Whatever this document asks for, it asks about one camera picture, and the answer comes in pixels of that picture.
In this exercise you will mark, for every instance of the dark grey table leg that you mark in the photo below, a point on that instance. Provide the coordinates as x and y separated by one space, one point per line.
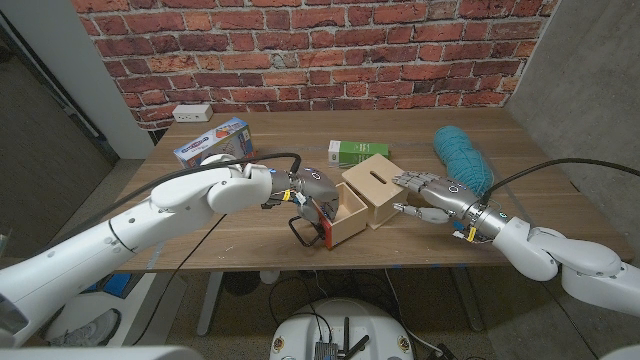
467 300

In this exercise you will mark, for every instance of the dark round floor object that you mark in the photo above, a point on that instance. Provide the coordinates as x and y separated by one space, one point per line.
240 282

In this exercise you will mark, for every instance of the black torso antenna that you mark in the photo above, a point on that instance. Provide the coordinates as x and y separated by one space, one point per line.
345 332
361 342

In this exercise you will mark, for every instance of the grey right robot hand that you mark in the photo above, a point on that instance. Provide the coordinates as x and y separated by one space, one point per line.
447 197

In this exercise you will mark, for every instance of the wooden box with slot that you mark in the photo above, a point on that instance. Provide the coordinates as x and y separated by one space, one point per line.
375 185

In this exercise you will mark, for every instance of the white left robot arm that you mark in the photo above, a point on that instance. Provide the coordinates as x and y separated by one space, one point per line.
125 235

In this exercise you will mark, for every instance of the white table leg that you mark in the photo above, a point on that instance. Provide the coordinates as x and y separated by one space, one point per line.
210 300

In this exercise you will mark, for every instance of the printed brick backdrop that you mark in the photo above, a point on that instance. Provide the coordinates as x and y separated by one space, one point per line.
320 50

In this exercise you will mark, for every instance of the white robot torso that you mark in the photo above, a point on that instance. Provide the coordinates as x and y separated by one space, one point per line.
300 330

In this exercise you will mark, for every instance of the grey torso electronics box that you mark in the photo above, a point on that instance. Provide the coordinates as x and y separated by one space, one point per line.
325 351

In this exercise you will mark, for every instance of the white power outlet strip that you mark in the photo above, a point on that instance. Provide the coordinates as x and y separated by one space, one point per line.
192 113

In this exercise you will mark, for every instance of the colourful toy carton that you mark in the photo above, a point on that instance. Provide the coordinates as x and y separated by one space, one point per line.
215 142

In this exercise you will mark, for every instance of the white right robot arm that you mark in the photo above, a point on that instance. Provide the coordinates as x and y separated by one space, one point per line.
550 250

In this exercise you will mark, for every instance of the blue and black floor item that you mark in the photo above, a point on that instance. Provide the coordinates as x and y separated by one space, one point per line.
117 283

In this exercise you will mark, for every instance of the wooden drawer with red front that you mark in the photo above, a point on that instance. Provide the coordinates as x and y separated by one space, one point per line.
350 215

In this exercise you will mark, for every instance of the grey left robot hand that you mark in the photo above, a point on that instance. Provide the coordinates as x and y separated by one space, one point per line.
320 190

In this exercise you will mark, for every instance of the green and white package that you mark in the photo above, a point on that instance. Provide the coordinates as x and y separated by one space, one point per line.
357 150

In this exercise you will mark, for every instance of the teal yarn skein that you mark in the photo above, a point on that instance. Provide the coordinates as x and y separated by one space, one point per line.
462 155

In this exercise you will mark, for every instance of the grey sneaker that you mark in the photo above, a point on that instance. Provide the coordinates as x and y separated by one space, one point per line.
95 330

